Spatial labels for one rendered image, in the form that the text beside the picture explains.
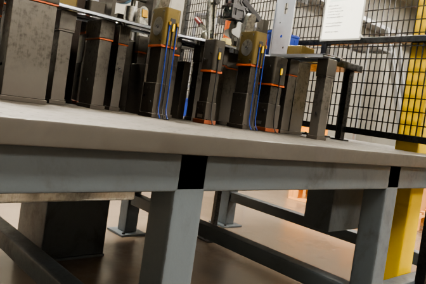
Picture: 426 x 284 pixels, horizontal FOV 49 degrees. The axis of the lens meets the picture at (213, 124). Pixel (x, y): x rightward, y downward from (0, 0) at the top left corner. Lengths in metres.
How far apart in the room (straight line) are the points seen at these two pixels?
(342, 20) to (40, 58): 1.40
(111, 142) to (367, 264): 1.09
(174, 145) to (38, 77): 0.58
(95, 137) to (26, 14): 0.63
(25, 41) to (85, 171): 0.59
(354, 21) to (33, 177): 1.70
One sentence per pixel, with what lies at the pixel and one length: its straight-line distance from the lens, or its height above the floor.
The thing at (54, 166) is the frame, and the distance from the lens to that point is 0.79.
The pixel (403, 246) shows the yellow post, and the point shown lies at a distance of 2.04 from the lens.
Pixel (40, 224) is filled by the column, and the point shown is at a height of 0.16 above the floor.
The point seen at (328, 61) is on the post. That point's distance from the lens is 1.70.
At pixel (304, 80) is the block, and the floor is 0.92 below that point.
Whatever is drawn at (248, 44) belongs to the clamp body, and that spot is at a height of 1.00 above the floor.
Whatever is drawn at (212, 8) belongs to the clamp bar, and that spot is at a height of 1.18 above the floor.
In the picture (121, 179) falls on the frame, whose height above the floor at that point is 0.60.
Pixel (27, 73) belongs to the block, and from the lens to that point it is 1.33.
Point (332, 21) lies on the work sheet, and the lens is 2.29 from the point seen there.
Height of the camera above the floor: 0.75
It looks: 2 degrees down
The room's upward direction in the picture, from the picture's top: 8 degrees clockwise
